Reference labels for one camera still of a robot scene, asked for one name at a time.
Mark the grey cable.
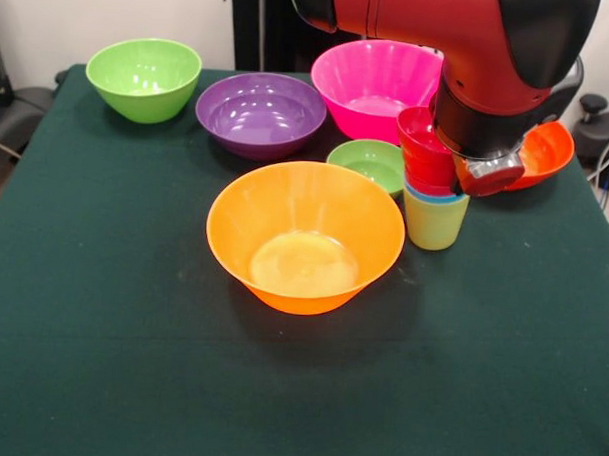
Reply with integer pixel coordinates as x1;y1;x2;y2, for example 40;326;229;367
0;136;23;162

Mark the small green bowl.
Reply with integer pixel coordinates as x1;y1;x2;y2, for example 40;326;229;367
325;137;409;199

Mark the large orange bowl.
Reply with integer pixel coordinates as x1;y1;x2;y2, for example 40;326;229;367
203;158;408;319

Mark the red-orange bowl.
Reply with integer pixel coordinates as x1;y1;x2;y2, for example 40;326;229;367
505;119;576;193

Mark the yellow cup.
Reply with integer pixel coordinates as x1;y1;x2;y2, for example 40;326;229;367
401;189;471;253

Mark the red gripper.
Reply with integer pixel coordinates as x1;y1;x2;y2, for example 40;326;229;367
448;153;527;200

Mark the dark green tablecloth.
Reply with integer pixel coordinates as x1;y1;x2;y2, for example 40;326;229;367
0;60;609;456

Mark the pink bowl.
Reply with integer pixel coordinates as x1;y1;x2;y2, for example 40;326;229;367
309;36;446;147

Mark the black equipment with knob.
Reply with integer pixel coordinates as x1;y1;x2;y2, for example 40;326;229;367
571;92;609;173

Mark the small red bowl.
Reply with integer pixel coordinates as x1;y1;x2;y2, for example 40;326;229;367
394;105;464;190

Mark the large green bowl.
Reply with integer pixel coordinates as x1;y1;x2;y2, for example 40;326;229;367
83;35;204;126

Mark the purple bowl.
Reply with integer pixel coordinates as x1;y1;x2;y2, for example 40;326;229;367
193;69;329;164

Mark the red cup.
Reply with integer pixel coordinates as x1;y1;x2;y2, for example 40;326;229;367
404;174;462;197

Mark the blue cup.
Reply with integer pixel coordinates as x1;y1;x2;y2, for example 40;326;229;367
402;182;471;206

